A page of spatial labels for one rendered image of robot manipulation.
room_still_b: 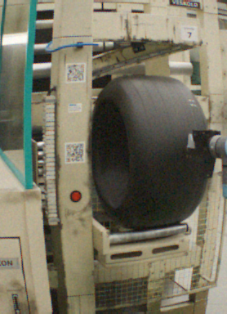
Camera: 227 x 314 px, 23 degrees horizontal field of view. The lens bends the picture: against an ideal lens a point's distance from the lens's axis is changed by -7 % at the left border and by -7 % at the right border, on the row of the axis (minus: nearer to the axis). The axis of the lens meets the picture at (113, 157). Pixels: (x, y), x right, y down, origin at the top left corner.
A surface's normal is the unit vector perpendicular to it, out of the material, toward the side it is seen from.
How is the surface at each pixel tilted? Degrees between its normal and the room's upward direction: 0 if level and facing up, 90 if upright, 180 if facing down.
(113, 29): 90
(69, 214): 90
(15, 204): 90
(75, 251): 90
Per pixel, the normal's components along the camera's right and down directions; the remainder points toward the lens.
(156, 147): 0.07, -0.04
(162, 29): 0.35, 0.18
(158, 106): 0.26, -0.52
